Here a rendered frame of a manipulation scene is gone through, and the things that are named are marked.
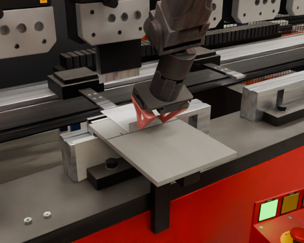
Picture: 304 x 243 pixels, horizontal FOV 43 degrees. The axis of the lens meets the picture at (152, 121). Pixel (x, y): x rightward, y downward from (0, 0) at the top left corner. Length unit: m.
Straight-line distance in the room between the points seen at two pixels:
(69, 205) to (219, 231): 0.43
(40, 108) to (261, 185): 0.63
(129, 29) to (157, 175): 0.30
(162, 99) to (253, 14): 0.40
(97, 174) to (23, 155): 2.04
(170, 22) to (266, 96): 0.64
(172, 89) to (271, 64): 0.91
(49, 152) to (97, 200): 2.04
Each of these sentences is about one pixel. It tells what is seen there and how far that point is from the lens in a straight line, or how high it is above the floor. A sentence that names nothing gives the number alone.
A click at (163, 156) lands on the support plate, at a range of 0.70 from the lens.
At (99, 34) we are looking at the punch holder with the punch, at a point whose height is 1.19.
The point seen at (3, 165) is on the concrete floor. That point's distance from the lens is 2.77.
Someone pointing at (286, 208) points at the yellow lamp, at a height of 0.80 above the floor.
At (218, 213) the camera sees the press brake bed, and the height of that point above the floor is 0.73.
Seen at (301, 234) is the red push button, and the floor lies 0.81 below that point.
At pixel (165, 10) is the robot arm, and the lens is 0.58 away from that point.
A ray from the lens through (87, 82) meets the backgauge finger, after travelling 1.03.
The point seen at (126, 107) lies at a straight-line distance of 0.90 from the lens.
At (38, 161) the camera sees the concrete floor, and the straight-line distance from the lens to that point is 2.74.
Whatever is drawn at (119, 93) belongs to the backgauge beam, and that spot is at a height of 0.95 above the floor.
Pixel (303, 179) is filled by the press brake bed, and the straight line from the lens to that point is 1.26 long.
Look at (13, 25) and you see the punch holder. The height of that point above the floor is 1.23.
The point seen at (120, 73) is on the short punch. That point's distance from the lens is 0.85.
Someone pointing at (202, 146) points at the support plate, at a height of 1.00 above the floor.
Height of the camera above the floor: 1.35
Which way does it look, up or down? 25 degrees down
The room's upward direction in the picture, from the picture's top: straight up
